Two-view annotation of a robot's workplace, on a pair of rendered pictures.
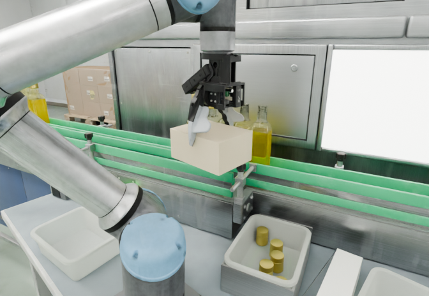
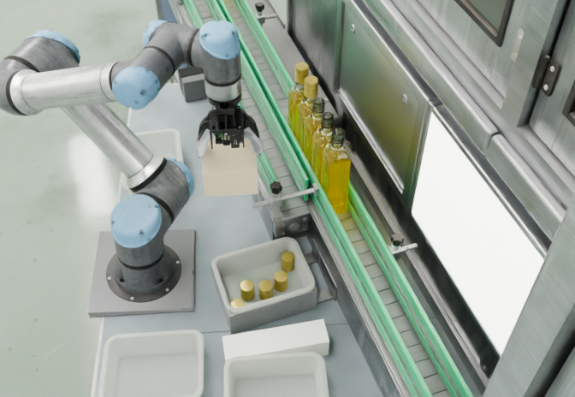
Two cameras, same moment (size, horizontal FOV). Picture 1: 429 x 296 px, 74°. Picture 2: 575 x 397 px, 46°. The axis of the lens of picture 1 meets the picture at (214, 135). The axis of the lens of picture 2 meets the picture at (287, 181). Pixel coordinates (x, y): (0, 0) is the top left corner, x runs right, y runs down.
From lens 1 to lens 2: 1.23 m
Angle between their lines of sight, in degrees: 46
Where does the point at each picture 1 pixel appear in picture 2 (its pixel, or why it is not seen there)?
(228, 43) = (219, 96)
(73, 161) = (104, 134)
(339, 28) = (441, 90)
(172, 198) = not seen: hidden behind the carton
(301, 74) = (409, 114)
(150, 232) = (133, 212)
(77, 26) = (64, 94)
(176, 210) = not seen: hidden behind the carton
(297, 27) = (413, 53)
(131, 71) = not seen: outside the picture
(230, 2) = (217, 65)
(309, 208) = (336, 269)
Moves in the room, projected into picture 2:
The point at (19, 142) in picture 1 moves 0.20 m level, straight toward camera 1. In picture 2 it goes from (69, 112) to (36, 174)
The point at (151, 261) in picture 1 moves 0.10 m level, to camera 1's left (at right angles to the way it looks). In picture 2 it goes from (118, 233) to (92, 210)
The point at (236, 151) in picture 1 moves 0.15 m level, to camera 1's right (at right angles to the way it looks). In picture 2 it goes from (230, 183) to (279, 218)
